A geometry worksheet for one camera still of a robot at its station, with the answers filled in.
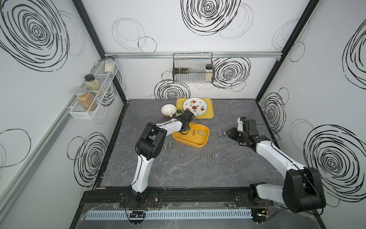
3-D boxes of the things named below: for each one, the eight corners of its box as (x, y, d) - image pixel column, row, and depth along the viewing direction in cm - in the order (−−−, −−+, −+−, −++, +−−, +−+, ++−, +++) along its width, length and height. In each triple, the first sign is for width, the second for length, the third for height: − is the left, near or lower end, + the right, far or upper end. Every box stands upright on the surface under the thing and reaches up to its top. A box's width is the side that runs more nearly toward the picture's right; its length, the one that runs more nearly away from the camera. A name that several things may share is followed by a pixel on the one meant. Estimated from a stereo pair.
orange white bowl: (158, 116, 111) (157, 112, 107) (165, 106, 118) (164, 102, 114) (171, 120, 108) (171, 117, 105) (177, 109, 115) (177, 106, 112)
